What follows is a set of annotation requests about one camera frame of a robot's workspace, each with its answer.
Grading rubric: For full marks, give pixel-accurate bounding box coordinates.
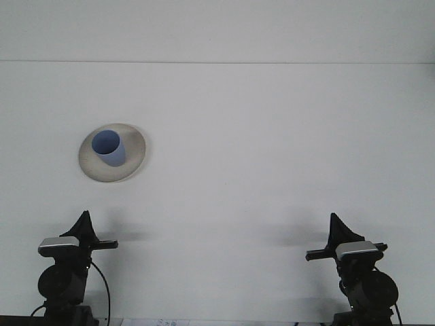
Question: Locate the pale blue cup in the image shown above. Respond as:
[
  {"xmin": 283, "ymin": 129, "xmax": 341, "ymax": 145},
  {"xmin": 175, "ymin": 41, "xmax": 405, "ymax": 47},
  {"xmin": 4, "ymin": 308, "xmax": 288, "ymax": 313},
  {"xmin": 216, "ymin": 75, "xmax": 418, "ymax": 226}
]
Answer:
[{"xmin": 90, "ymin": 130, "xmax": 127, "ymax": 168}]

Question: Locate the pale round plate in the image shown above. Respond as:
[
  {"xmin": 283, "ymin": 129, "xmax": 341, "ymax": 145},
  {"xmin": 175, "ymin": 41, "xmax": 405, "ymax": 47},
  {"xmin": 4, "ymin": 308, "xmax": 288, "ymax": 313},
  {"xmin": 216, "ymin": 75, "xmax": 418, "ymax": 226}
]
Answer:
[{"xmin": 78, "ymin": 122, "xmax": 147, "ymax": 183}]

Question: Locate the grey camera box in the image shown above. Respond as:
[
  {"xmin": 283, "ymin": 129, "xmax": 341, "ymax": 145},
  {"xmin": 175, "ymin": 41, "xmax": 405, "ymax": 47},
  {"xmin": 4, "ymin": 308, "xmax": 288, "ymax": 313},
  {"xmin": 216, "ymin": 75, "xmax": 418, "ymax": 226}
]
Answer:
[
  {"xmin": 37, "ymin": 236, "xmax": 80, "ymax": 257},
  {"xmin": 334, "ymin": 240, "xmax": 381, "ymax": 261}
]

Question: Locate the long black arm cable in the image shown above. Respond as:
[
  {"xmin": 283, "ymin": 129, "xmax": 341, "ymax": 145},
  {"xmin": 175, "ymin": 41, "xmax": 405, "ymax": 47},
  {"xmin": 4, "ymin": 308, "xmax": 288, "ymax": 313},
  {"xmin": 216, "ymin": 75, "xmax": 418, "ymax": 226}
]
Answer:
[{"xmin": 88, "ymin": 260, "xmax": 111, "ymax": 322}]

